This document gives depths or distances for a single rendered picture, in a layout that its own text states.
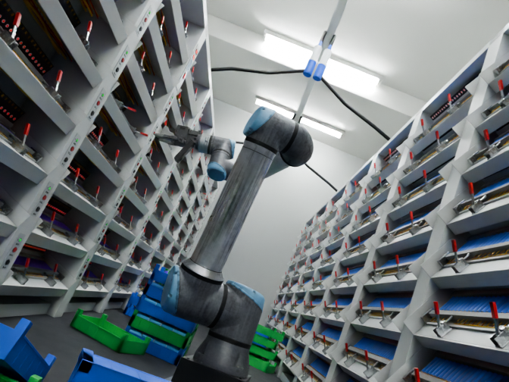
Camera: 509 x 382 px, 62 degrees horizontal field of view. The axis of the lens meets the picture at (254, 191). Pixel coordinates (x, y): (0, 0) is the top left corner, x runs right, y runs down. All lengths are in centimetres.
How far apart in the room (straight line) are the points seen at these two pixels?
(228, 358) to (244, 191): 53
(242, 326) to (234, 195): 43
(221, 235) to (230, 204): 10
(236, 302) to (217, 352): 17
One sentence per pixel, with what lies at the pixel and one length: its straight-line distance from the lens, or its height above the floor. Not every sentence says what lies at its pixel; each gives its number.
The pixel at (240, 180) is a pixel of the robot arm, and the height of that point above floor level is 73.
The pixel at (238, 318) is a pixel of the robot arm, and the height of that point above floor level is 33.
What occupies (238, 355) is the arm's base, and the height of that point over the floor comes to 23.
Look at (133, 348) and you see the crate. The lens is 207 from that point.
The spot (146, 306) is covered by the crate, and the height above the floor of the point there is 19.
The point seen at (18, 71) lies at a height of 68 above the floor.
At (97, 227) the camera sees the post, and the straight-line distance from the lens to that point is 219.
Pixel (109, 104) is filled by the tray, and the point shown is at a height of 86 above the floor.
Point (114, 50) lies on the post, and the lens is 167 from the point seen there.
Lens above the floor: 37
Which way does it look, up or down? 15 degrees up
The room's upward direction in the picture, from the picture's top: 23 degrees clockwise
